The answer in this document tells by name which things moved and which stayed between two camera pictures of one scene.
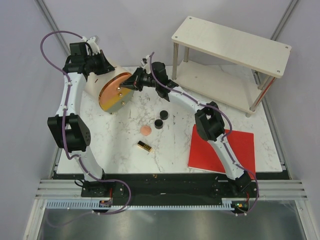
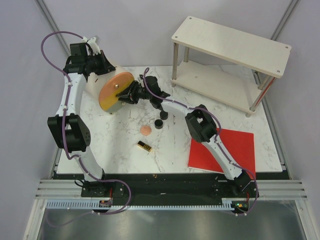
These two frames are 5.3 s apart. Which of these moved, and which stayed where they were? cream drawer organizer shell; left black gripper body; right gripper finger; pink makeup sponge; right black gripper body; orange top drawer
Moved: right black gripper body; right gripper finger
Stayed: left black gripper body; cream drawer organizer shell; pink makeup sponge; orange top drawer
